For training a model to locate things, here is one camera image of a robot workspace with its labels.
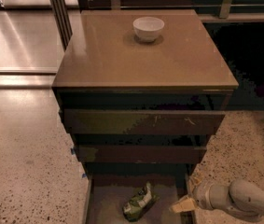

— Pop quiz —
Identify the blue tape piece upper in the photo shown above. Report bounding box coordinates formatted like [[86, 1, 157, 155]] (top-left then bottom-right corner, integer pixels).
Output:
[[70, 148, 76, 155]]

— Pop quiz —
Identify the open bottom drawer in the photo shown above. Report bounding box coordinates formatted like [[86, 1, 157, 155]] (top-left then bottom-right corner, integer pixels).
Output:
[[83, 175, 196, 224]]

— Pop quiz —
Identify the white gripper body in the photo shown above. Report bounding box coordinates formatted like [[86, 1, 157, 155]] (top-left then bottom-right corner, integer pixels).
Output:
[[193, 181, 214, 210]]

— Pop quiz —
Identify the brown drawer cabinet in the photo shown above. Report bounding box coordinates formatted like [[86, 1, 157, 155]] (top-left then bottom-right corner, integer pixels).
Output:
[[52, 11, 238, 176]]

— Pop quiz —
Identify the top drawer front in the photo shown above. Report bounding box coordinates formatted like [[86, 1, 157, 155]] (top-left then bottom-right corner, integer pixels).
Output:
[[63, 109, 225, 135]]

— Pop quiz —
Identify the white ceramic bowl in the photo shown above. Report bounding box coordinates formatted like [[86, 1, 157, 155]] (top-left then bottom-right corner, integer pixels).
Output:
[[132, 17, 165, 42]]

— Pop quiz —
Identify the middle drawer front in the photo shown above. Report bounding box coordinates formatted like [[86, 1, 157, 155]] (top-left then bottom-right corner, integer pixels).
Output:
[[75, 146, 206, 164]]

